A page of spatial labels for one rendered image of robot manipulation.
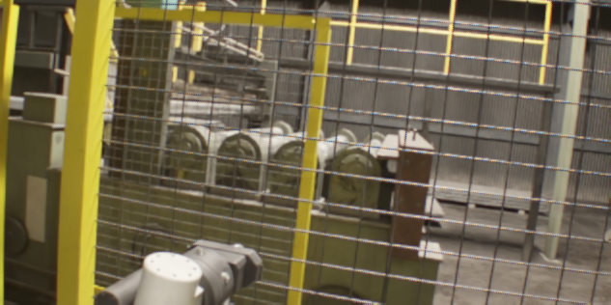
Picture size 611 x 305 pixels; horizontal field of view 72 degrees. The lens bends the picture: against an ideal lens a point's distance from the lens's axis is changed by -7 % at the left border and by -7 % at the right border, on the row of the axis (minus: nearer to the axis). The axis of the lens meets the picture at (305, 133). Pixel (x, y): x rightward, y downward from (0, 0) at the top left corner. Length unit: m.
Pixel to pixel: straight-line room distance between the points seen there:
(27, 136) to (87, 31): 2.54
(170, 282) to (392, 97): 11.06
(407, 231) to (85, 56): 1.85
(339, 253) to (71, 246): 1.81
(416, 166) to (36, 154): 2.40
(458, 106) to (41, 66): 9.03
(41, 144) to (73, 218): 2.41
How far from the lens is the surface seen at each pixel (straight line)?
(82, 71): 0.86
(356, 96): 11.51
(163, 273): 0.51
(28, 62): 6.28
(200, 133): 2.70
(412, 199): 2.32
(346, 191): 2.50
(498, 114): 11.71
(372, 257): 2.51
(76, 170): 0.87
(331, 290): 2.55
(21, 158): 3.42
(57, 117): 3.24
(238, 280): 0.67
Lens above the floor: 1.46
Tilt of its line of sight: 3 degrees down
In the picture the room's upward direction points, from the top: 6 degrees clockwise
